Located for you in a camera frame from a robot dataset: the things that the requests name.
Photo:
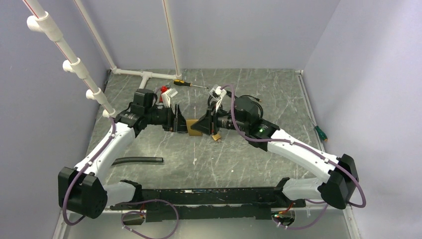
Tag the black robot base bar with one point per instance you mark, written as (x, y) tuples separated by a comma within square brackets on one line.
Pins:
[(211, 203)]

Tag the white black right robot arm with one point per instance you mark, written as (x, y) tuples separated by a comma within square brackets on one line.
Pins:
[(245, 117)]

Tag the yellow black screwdriver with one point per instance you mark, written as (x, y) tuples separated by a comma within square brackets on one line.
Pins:
[(178, 82)]

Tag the white PVC pipe frame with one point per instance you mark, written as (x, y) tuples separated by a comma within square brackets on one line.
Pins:
[(42, 99)]

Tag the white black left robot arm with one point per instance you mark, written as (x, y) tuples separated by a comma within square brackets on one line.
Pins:
[(81, 189)]

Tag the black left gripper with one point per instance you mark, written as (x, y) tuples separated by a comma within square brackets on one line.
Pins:
[(176, 122)]

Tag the green handled screwdriver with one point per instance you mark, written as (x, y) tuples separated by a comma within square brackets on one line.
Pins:
[(321, 134)]

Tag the small brass padlock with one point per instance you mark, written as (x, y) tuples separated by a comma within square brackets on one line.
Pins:
[(216, 137)]

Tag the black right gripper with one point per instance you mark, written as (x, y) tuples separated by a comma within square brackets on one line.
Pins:
[(203, 124)]

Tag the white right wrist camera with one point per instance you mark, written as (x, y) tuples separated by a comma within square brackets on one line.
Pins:
[(217, 93)]

